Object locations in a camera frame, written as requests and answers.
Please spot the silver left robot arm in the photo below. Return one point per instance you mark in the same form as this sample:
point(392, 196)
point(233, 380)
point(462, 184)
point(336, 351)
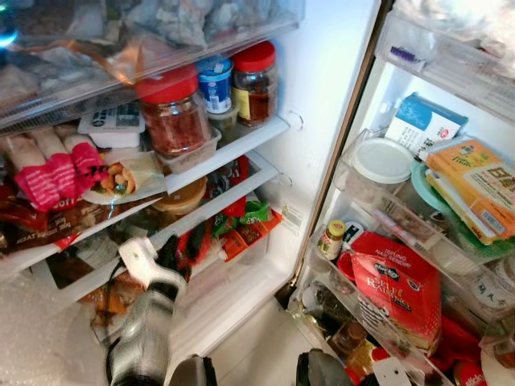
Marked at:
point(145, 338)

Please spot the white fridge shelf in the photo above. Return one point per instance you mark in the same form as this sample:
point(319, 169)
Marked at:
point(48, 257)
point(241, 141)

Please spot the clear crisper drawer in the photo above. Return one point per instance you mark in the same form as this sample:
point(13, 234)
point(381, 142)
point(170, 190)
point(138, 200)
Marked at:
point(233, 281)

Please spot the brown-lid round container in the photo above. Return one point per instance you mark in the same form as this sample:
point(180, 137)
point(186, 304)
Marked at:
point(181, 197)

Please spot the orange packet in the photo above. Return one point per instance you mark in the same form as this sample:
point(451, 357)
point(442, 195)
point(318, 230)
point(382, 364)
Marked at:
point(253, 233)

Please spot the green packet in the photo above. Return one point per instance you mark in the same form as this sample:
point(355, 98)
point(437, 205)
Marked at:
point(245, 217)

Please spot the red snack package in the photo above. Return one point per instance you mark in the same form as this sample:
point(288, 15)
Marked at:
point(229, 177)

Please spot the clear plastic food container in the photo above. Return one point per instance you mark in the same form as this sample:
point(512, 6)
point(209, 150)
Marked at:
point(193, 157)

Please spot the filled tortilla wrap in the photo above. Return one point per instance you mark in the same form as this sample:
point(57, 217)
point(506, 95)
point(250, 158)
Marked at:
point(129, 173)

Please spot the white plate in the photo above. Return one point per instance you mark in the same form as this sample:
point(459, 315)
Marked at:
point(100, 196)

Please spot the dark grey left robot leg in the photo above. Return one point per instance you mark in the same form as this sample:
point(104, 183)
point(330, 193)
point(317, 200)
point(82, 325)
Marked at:
point(195, 373)

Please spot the dark grey robot leg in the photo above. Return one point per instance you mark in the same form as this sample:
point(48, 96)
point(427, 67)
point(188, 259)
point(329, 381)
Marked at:
point(320, 371)
point(195, 373)

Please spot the large red-lid chili jar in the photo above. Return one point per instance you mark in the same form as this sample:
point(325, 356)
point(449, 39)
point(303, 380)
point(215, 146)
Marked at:
point(173, 121)

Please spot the brown printed food package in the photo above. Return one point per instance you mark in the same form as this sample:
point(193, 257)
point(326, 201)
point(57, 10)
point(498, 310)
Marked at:
point(56, 229)

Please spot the pink wrapped sausage roll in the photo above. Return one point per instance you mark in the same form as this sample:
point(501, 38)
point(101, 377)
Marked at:
point(88, 165)
point(47, 183)

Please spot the small yellow-cap bottle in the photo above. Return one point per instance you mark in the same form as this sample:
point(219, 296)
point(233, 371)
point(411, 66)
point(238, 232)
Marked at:
point(331, 240)

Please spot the white tray black label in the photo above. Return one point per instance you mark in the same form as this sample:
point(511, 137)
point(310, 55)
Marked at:
point(113, 122)

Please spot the blue-lid white cup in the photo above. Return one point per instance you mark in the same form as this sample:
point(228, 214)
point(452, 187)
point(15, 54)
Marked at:
point(215, 84)

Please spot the white round tub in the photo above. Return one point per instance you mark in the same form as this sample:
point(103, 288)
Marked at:
point(495, 291)

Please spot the dark grey right robot leg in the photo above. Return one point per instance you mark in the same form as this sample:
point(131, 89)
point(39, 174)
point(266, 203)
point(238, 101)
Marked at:
point(320, 371)

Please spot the red-lid dark sauce jar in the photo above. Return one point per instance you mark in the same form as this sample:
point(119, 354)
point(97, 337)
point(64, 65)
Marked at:
point(256, 84)

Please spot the brown glass bottle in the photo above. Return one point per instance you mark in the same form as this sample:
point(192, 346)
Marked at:
point(352, 339)

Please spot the clear freezer drawer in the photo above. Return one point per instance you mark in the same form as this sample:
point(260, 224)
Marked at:
point(96, 72)

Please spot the orange tofu package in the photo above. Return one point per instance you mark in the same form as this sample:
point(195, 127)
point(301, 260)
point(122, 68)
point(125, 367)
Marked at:
point(475, 181)

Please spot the red raisin bag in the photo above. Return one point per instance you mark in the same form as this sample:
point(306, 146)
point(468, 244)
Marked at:
point(398, 293)

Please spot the white-lid clear container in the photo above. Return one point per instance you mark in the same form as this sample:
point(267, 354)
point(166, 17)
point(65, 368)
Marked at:
point(382, 161)

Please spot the white refrigerator body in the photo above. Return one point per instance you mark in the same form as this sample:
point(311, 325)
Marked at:
point(330, 72)

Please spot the white refrigerator door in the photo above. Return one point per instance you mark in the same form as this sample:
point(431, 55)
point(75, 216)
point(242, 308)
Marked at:
point(362, 104)

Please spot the green plate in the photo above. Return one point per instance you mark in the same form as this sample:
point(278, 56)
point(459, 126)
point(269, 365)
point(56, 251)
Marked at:
point(422, 189)

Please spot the blue and white carton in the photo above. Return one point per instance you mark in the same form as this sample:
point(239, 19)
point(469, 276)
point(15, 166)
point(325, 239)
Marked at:
point(426, 125)

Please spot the clear door shelf purple label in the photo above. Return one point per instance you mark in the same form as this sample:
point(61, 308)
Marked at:
point(434, 68)

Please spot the clear plastic bag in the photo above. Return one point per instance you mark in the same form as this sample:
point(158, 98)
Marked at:
point(459, 24)

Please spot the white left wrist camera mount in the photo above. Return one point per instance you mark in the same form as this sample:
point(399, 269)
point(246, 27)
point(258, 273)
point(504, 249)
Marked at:
point(138, 257)

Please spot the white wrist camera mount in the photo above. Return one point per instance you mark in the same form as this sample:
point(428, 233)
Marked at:
point(138, 257)
point(392, 373)

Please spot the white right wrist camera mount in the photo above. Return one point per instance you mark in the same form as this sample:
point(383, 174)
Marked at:
point(392, 373)

